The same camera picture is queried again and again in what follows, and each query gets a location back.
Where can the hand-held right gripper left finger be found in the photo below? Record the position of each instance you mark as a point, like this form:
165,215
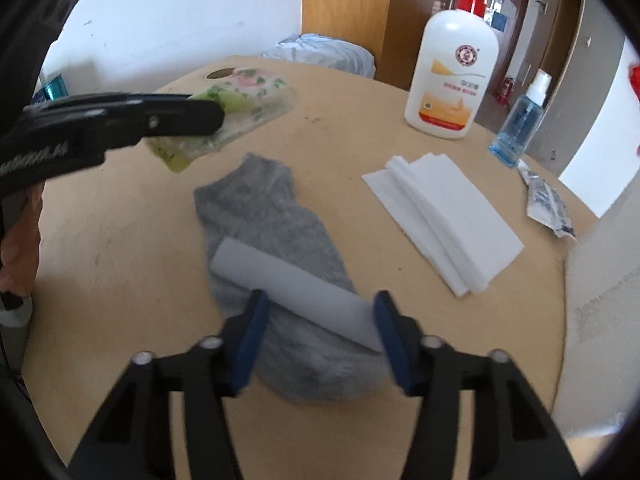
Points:
250,345

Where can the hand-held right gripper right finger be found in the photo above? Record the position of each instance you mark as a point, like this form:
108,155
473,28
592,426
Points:
395,345

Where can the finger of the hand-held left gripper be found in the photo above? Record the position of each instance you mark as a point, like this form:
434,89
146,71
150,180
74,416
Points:
100,101
175,120

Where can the grey foam tube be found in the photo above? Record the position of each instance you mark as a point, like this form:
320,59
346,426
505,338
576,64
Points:
300,290

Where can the green wet wipes pack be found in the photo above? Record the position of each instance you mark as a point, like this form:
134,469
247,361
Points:
260,95

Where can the grey sock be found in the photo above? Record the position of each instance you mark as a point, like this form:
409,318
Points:
280,225

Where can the white tissue stack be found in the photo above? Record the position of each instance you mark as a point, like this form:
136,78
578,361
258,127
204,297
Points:
450,220

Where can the person's left hand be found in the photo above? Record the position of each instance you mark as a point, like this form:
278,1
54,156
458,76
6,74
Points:
22,255

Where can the light blue bedding bundle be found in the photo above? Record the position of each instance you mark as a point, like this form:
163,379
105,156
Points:
325,55

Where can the wooden wardrobe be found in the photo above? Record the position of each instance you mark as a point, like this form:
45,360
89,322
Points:
345,10

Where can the silver foil packet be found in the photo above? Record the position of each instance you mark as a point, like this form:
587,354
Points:
550,205

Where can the blue spray bottle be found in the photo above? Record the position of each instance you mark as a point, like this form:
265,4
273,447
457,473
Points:
517,130

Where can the white lotion pump bottle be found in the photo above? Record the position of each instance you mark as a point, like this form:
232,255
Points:
450,85

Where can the red fire extinguisher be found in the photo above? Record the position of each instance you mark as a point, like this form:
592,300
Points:
506,91

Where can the wooden side door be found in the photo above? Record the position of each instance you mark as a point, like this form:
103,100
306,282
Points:
560,60

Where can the dark brown entrance door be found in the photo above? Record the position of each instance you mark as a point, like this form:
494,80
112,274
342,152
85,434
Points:
512,35

